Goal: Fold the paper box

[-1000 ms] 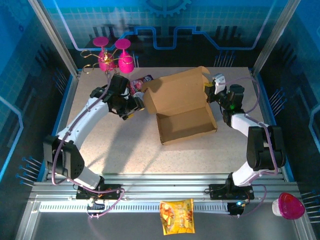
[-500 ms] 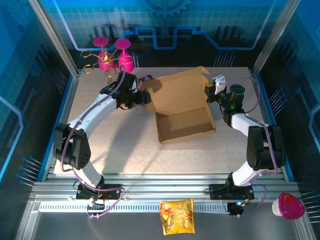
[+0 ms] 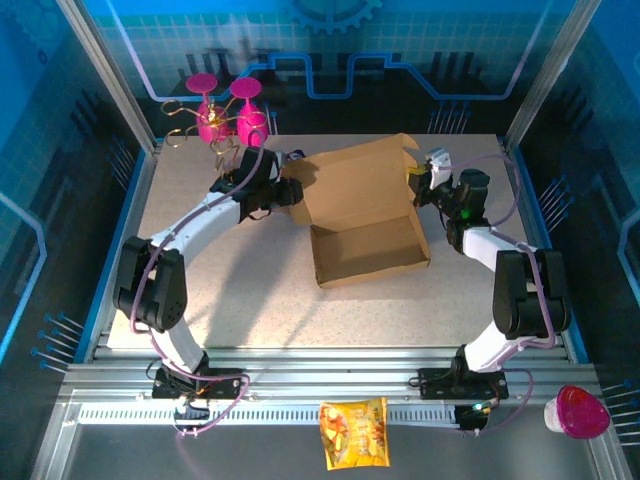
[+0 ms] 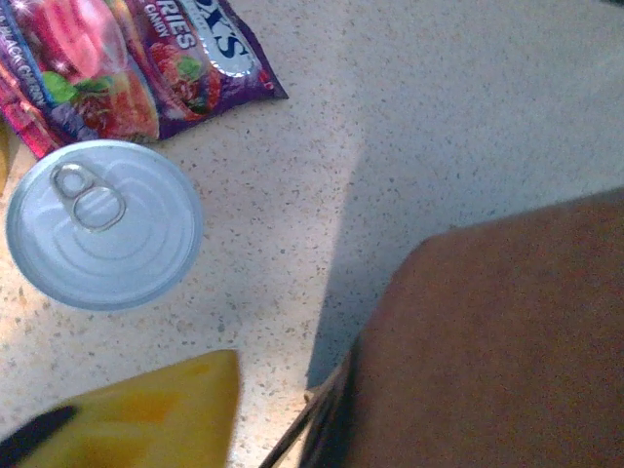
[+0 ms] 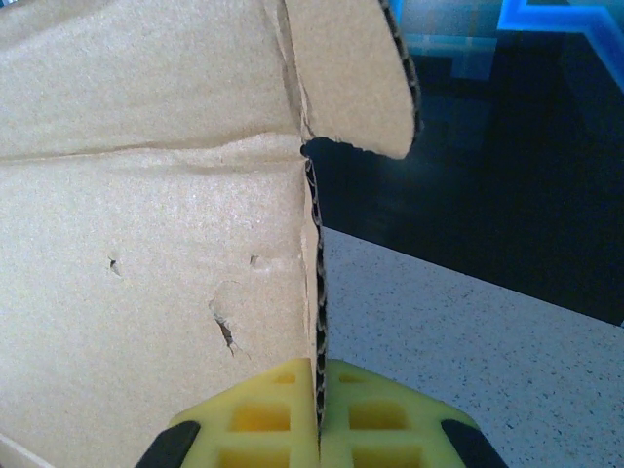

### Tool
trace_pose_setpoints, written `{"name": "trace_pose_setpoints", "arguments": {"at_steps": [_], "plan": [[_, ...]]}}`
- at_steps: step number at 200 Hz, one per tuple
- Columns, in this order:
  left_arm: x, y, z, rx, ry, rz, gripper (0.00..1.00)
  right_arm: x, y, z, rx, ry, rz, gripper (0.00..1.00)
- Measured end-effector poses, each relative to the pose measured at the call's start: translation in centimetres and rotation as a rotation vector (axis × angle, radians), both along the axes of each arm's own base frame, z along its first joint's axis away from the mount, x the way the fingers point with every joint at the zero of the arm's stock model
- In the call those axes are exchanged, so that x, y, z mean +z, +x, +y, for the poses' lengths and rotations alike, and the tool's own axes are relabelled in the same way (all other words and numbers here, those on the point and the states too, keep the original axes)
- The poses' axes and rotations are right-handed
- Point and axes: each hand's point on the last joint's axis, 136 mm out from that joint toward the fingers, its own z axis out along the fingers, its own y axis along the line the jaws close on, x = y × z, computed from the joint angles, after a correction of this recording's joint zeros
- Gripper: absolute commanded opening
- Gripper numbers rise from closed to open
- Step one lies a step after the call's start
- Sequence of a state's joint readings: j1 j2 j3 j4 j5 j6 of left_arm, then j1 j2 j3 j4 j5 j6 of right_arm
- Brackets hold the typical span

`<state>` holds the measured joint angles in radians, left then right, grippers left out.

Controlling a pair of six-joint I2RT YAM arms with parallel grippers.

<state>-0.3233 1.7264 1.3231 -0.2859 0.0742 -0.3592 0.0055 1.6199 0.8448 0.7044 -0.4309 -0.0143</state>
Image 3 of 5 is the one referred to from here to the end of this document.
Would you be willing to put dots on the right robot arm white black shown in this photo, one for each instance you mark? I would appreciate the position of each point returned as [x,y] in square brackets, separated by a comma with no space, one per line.
[530,295]

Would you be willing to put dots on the aluminium frame rail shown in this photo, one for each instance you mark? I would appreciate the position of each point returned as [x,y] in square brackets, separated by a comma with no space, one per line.
[325,370]

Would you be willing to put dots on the pink wine glass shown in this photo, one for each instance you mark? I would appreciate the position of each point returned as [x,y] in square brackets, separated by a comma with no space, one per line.
[202,83]
[246,87]

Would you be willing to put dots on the aluminium frame post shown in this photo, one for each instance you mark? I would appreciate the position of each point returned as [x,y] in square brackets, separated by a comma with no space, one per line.
[105,75]
[550,75]

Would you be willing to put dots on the brown cardboard paper box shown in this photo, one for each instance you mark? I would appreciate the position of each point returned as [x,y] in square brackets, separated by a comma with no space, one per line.
[360,190]

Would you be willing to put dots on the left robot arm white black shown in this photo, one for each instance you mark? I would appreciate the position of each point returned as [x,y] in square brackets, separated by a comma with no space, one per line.
[150,285]

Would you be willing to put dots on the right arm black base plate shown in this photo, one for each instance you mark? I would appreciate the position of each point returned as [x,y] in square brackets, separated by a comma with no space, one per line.
[435,382]

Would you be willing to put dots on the yellow chips bag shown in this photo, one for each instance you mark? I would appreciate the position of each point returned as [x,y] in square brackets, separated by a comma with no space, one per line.
[352,435]

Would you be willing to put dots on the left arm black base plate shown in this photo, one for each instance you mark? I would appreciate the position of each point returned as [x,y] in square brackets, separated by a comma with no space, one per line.
[227,385]

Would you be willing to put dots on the cup with red lid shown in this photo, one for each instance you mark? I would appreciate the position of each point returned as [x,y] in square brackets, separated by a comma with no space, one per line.
[582,412]

